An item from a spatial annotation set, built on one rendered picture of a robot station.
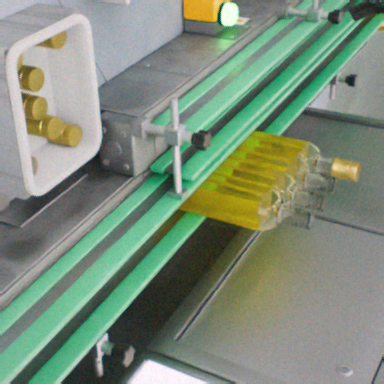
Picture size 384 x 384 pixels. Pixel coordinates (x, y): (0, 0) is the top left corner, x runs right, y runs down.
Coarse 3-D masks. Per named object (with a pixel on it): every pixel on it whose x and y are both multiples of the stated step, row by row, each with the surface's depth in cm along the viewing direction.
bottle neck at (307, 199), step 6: (294, 192) 120; (300, 192) 120; (306, 192) 120; (312, 192) 120; (294, 198) 120; (300, 198) 120; (306, 198) 119; (312, 198) 119; (318, 198) 119; (324, 198) 120; (294, 204) 121; (300, 204) 120; (306, 204) 120; (312, 204) 119; (318, 204) 118; (324, 204) 120; (318, 210) 119
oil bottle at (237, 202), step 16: (192, 192) 121; (208, 192) 119; (224, 192) 118; (240, 192) 118; (256, 192) 118; (272, 192) 118; (192, 208) 122; (208, 208) 121; (224, 208) 119; (240, 208) 117; (256, 208) 116; (272, 208) 115; (240, 224) 119; (256, 224) 117; (272, 224) 116
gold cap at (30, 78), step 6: (24, 66) 101; (30, 66) 101; (18, 72) 101; (24, 72) 100; (30, 72) 100; (36, 72) 101; (42, 72) 102; (18, 78) 101; (24, 78) 100; (30, 78) 100; (36, 78) 101; (42, 78) 102; (24, 84) 100; (30, 84) 100; (36, 84) 101; (42, 84) 102; (30, 90) 101; (36, 90) 102
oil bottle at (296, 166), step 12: (240, 144) 132; (228, 156) 129; (240, 156) 128; (252, 156) 128; (264, 156) 128; (276, 156) 128; (288, 156) 128; (276, 168) 125; (288, 168) 124; (300, 168) 125; (300, 180) 124
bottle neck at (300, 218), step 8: (280, 208) 116; (288, 208) 116; (296, 208) 116; (280, 216) 116; (288, 216) 115; (296, 216) 115; (304, 216) 114; (312, 216) 116; (288, 224) 116; (296, 224) 115; (304, 224) 114; (312, 224) 116
